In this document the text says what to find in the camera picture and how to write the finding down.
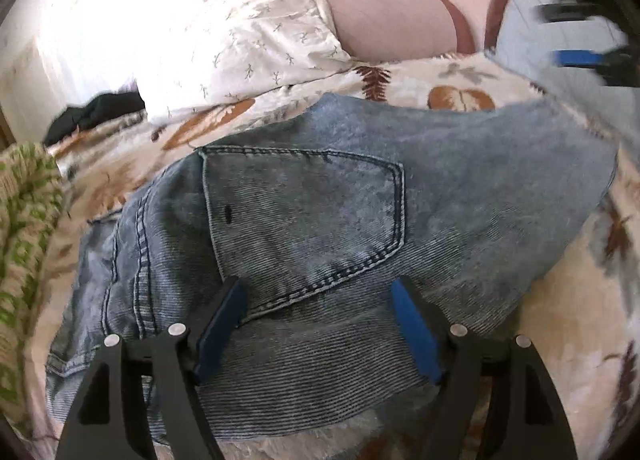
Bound green white patterned cloth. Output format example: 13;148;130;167
1;142;63;425

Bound black garment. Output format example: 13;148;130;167
42;91;144;147

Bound leaf pattern fleece blanket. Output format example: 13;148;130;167
24;53;639;459

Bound white patterned pillow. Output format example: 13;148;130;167
136;0;352;124

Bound blue denim jeans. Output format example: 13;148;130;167
46;94;616;440

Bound pink cylindrical bolster pillow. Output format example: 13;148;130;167
326;0;476;62

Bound light blue quilt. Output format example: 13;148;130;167
494;0;639;147

